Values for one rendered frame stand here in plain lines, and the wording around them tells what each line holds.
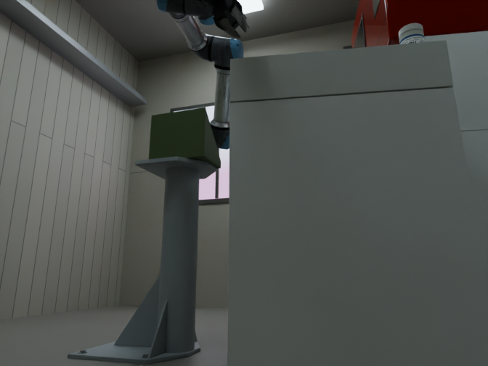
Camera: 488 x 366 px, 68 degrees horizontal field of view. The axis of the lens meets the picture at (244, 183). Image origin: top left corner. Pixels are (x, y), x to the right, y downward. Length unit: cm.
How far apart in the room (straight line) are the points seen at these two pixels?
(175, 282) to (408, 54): 120
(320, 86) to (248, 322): 68
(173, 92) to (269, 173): 377
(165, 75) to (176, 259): 355
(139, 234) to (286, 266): 349
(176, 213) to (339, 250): 86
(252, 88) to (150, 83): 388
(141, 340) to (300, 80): 128
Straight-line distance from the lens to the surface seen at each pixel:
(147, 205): 437
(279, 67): 115
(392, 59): 118
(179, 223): 163
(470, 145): 152
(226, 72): 176
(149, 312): 177
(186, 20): 154
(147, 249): 429
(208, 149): 164
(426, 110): 113
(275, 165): 102
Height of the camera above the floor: 32
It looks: 14 degrees up
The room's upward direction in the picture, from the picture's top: straight up
